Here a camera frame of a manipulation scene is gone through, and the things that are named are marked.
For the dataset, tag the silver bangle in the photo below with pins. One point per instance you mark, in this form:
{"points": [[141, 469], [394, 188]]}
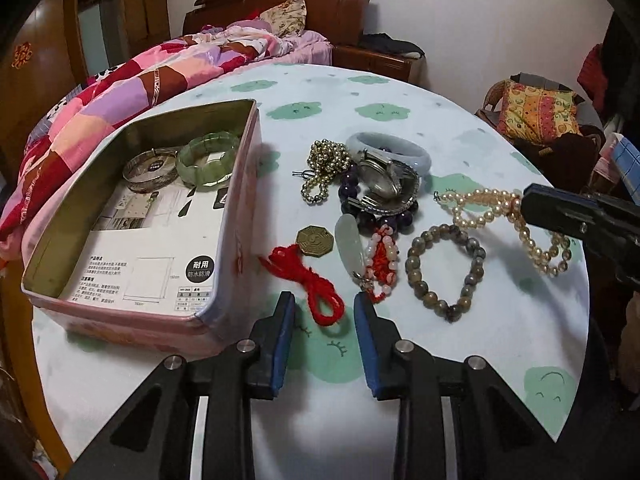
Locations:
{"points": [[150, 186]]}

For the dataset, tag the dark clothes pile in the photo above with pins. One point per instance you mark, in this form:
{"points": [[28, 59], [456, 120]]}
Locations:
{"points": [[390, 44]]}

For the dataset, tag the patchwork quilt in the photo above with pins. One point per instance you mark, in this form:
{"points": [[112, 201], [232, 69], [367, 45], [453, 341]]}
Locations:
{"points": [[125, 90]]}

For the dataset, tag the blue checked cloth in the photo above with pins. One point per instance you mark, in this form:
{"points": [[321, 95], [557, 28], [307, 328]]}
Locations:
{"points": [[627, 157]]}

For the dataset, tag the small black hair pin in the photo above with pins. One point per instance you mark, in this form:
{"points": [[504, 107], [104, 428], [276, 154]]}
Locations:
{"points": [[302, 175]]}

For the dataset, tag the dark brown cloth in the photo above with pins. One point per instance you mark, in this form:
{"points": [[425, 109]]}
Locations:
{"points": [[575, 155]]}

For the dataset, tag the white jade pendant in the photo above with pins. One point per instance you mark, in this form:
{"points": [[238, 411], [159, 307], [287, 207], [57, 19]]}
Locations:
{"points": [[348, 242]]}

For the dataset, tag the pale jade bangle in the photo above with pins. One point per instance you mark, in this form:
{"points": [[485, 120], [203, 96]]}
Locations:
{"points": [[361, 141]]}

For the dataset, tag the green cloud print tablecloth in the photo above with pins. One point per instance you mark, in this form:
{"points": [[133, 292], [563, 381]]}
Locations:
{"points": [[325, 90]]}

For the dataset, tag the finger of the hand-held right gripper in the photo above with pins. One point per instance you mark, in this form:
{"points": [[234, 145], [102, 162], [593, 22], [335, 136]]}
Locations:
{"points": [[555, 210]]}

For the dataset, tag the pink bed sheet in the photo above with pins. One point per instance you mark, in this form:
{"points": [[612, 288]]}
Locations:
{"points": [[312, 47]]}

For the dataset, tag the silver wristwatch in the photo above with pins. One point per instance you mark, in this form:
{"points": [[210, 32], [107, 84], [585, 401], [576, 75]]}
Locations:
{"points": [[382, 180]]}

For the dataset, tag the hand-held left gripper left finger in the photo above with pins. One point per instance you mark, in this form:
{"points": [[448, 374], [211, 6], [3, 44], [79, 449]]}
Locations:
{"points": [[281, 330]]}

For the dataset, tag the red garment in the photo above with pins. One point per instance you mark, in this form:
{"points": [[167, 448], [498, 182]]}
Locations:
{"points": [[592, 72]]}

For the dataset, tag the pink tin box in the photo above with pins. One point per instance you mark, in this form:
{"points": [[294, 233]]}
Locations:
{"points": [[240, 210]]}

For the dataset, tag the wooden wardrobe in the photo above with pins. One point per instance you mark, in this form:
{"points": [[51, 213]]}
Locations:
{"points": [[55, 25]]}

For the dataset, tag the printed paper leaflet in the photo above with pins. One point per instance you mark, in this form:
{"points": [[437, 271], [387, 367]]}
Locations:
{"points": [[150, 260]]}

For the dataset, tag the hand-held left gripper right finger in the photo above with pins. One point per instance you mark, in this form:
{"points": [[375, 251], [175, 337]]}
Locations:
{"points": [[369, 340]]}

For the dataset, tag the wooden nightstand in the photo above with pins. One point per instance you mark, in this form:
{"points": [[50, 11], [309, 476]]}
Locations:
{"points": [[380, 65]]}

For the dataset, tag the floral pillow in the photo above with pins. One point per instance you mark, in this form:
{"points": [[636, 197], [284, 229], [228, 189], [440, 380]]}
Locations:
{"points": [[287, 17]]}

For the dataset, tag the colourful patterned cushion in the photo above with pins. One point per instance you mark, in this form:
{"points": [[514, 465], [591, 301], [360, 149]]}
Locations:
{"points": [[540, 110]]}

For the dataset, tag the rattan chair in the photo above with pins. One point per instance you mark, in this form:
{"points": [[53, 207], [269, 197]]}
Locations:
{"points": [[492, 97]]}

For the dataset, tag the wooden headboard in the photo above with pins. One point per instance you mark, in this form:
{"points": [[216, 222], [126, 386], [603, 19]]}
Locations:
{"points": [[330, 10]]}

